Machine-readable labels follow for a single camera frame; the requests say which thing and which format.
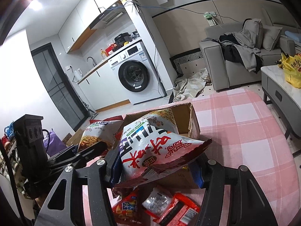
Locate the white base cabinet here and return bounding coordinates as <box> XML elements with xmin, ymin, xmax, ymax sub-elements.
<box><xmin>78</xmin><ymin>62</ymin><xmax>131</xmax><ymax>113</ymax></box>

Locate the white red noodle snack bag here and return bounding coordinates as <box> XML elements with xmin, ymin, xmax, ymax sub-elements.
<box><xmin>113</xmin><ymin>112</ymin><xmax>212</xmax><ymax>187</ymax></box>
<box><xmin>78</xmin><ymin>115</ymin><xmax>124</xmax><ymax>156</ymax></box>

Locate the pink checked tablecloth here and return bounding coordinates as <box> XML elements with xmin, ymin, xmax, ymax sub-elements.
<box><xmin>80</xmin><ymin>89</ymin><xmax>297</xmax><ymax>226</ymax></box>

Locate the green wall socket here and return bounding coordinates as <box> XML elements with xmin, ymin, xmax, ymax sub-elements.
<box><xmin>203</xmin><ymin>11</ymin><xmax>218</xmax><ymax>27</ymax></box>

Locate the white wall cabinet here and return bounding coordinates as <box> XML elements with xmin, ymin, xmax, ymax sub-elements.
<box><xmin>58</xmin><ymin>0</ymin><xmax>123</xmax><ymax>53</ymax></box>

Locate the red black snack packet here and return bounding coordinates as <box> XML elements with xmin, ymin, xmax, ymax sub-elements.
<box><xmin>156</xmin><ymin>192</ymin><xmax>201</xmax><ymax>226</ymax></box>

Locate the black pressure cooker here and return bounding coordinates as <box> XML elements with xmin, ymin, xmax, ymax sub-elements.
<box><xmin>114</xmin><ymin>33</ymin><xmax>131</xmax><ymax>46</ymax></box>

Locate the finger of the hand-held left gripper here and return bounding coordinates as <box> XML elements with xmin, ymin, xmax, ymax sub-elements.
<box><xmin>71</xmin><ymin>141</ymin><xmax>109</xmax><ymax>162</ymax></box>
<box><xmin>47</xmin><ymin>145</ymin><xmax>79</xmax><ymax>167</ymax></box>

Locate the crumpled beige cloth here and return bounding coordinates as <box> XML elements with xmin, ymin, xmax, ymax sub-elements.
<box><xmin>173</xmin><ymin>68</ymin><xmax>210</xmax><ymax>99</ymax></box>

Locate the brown cardboard box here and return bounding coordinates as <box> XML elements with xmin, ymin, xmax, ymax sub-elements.
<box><xmin>66</xmin><ymin>102</ymin><xmax>201</xmax><ymax>190</ymax></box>

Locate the yellow plastic bag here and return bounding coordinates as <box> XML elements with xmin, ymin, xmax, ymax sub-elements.
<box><xmin>281</xmin><ymin>53</ymin><xmax>301</xmax><ymax>89</ymax></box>

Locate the grey clothing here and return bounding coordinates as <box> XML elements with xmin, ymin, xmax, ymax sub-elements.
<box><xmin>234</xmin><ymin>19</ymin><xmax>265</xmax><ymax>72</ymax></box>

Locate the grey coffee table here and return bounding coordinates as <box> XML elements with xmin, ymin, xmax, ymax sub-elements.
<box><xmin>261</xmin><ymin>65</ymin><xmax>301</xmax><ymax>157</ymax></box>

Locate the person's left hand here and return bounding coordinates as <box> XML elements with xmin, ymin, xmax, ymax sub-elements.
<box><xmin>33</xmin><ymin>191</ymin><xmax>49</xmax><ymax>217</ymax></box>

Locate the blue pillow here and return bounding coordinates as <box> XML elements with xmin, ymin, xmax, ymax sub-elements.
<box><xmin>283</xmin><ymin>31</ymin><xmax>301</xmax><ymax>41</ymax></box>

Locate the black clothing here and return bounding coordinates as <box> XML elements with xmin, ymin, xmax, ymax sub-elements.
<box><xmin>219</xmin><ymin>33</ymin><xmax>262</xmax><ymax>73</ymax></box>

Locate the white washing machine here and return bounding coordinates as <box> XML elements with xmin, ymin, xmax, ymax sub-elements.
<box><xmin>110</xmin><ymin>41</ymin><xmax>166</xmax><ymax>105</ymax></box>

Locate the purple bag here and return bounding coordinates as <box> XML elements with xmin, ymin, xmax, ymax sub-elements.
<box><xmin>43</xmin><ymin>128</ymin><xmax>67</xmax><ymax>157</ymax></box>

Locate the red snack bag blue label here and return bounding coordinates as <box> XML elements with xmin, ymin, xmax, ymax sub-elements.
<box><xmin>112</xmin><ymin>189</ymin><xmax>144</xmax><ymax>226</ymax></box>

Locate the steel range hood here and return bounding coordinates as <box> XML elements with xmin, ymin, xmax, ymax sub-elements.
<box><xmin>90</xmin><ymin>1</ymin><xmax>126</xmax><ymax>29</ymax></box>

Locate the grey pillow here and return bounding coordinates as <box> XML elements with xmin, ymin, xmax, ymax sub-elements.
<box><xmin>261</xmin><ymin>25</ymin><xmax>283</xmax><ymax>51</ymax></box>

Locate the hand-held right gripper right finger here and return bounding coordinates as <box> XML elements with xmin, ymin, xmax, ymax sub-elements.
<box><xmin>188</xmin><ymin>153</ymin><xmax>279</xmax><ymax>226</ymax></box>

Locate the cluttered shoe rack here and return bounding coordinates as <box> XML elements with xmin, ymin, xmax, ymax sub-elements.
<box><xmin>0</xmin><ymin>120</ymin><xmax>24</xmax><ymax>193</ymax></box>

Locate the dark glass door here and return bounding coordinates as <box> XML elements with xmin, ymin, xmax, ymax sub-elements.
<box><xmin>30</xmin><ymin>42</ymin><xmax>86</xmax><ymax>132</ymax></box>

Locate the clear snack packet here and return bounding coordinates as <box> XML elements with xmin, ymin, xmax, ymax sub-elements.
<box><xmin>142</xmin><ymin>186</ymin><xmax>174</xmax><ymax>217</ymax></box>

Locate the grey sofa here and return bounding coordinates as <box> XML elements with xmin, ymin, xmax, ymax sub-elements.
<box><xmin>199</xmin><ymin>9</ymin><xmax>301</xmax><ymax>92</ymax></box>

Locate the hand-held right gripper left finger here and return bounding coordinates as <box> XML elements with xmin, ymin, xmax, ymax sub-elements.
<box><xmin>35</xmin><ymin>149</ymin><xmax>125</xmax><ymax>226</ymax></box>

